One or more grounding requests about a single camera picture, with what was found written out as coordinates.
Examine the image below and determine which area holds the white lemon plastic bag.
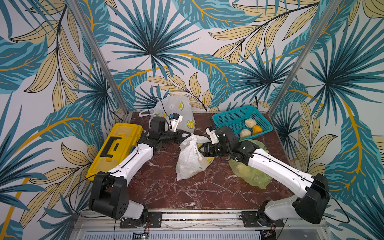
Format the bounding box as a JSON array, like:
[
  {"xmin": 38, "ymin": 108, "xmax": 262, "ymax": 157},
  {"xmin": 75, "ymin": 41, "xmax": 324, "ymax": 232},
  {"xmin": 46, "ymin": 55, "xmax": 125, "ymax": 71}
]
[{"xmin": 176, "ymin": 135, "xmax": 215, "ymax": 181}]

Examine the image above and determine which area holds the green avocado plastic bag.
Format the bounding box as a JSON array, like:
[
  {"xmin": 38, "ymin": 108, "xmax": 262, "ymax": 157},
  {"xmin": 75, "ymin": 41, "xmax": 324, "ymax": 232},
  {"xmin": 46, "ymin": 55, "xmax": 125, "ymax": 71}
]
[{"xmin": 227, "ymin": 139, "xmax": 273, "ymax": 190}]

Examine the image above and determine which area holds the aluminium frame post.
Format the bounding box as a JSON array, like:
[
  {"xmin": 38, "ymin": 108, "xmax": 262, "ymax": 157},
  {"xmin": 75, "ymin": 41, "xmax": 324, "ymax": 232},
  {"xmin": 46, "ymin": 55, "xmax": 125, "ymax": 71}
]
[
  {"xmin": 267, "ymin": 1, "xmax": 342, "ymax": 116},
  {"xmin": 67, "ymin": 0, "xmax": 129, "ymax": 116}
]

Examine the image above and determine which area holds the aluminium right frame post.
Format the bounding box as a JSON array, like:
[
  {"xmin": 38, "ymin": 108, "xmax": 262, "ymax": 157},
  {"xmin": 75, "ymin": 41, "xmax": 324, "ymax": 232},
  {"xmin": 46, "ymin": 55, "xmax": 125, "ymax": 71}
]
[{"xmin": 267, "ymin": 1, "xmax": 342, "ymax": 116}]

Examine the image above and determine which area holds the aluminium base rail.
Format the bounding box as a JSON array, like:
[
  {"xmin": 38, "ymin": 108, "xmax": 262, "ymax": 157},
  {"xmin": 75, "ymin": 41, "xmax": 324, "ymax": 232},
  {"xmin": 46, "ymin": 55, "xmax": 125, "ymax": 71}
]
[{"xmin": 69, "ymin": 209, "xmax": 333, "ymax": 240}]

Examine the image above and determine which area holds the aluminium left frame post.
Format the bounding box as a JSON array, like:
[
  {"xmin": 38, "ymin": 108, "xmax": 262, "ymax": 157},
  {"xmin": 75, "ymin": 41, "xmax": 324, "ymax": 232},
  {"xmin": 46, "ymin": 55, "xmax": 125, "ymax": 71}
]
[{"xmin": 67, "ymin": 0, "xmax": 129, "ymax": 116}]

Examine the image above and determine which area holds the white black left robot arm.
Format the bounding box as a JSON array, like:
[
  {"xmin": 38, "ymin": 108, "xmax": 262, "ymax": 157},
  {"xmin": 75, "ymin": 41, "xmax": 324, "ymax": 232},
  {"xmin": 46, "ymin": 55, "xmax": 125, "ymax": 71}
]
[{"xmin": 89, "ymin": 117, "xmax": 192, "ymax": 226}]

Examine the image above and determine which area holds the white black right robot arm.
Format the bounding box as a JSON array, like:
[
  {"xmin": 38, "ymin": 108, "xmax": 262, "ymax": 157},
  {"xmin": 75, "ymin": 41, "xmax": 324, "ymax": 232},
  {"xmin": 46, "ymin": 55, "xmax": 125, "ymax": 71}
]
[{"xmin": 198, "ymin": 126, "xmax": 330, "ymax": 227}]

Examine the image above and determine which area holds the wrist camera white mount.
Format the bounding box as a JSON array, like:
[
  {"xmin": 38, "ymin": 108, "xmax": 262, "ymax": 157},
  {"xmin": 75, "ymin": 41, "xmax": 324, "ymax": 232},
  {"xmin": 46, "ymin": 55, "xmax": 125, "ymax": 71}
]
[
  {"xmin": 206, "ymin": 126, "xmax": 219, "ymax": 145},
  {"xmin": 170, "ymin": 113, "xmax": 183, "ymax": 132}
]

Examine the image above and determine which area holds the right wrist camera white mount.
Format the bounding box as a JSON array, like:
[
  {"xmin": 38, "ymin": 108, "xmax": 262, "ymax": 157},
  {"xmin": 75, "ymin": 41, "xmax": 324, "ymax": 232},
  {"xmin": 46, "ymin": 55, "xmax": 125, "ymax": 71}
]
[{"xmin": 206, "ymin": 126, "xmax": 219, "ymax": 145}]

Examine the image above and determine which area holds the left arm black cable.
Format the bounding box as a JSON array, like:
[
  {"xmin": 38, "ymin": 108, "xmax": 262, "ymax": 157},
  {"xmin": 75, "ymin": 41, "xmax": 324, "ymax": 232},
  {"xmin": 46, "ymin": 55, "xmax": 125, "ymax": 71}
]
[{"xmin": 146, "ymin": 95, "xmax": 173, "ymax": 121}]

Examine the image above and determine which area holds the orange pear right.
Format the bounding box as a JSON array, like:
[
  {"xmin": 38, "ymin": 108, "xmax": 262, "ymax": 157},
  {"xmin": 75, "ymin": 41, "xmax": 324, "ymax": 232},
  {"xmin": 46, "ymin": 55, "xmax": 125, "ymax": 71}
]
[{"xmin": 252, "ymin": 125, "xmax": 263, "ymax": 135}]

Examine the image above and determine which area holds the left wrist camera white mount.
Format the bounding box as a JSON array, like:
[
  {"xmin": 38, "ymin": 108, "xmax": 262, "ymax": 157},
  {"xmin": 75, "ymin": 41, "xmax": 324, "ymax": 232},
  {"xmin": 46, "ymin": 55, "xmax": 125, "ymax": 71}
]
[{"xmin": 170, "ymin": 113, "xmax": 183, "ymax": 132}]

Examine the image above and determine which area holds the yellow tool box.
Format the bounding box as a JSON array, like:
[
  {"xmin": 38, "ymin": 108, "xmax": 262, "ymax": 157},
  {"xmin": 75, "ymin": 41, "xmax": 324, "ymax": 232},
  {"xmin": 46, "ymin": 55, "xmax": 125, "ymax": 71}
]
[{"xmin": 87, "ymin": 123, "xmax": 143, "ymax": 182}]

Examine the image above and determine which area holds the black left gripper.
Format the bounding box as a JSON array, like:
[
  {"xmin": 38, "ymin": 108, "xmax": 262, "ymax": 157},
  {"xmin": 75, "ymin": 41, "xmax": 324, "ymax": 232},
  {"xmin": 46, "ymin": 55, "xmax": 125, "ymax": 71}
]
[{"xmin": 159, "ymin": 128, "xmax": 191, "ymax": 144}]

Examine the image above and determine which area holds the teal plastic basket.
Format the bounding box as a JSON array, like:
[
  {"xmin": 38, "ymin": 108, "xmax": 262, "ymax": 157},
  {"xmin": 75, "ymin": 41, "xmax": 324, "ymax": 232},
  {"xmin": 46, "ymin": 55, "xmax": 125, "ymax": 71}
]
[{"xmin": 212, "ymin": 105, "xmax": 274, "ymax": 139}]

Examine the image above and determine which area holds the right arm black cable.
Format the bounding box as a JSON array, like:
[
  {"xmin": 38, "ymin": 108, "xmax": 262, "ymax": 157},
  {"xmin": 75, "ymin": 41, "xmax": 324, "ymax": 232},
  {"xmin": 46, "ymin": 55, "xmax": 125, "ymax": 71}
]
[{"xmin": 322, "ymin": 185, "xmax": 351, "ymax": 224}]

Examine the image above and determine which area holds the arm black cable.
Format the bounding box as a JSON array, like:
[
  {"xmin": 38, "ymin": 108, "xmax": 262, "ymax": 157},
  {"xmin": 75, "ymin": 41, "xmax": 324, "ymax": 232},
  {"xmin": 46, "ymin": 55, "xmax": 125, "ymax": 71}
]
[
  {"xmin": 322, "ymin": 185, "xmax": 351, "ymax": 224},
  {"xmin": 146, "ymin": 95, "xmax": 173, "ymax": 121}
]

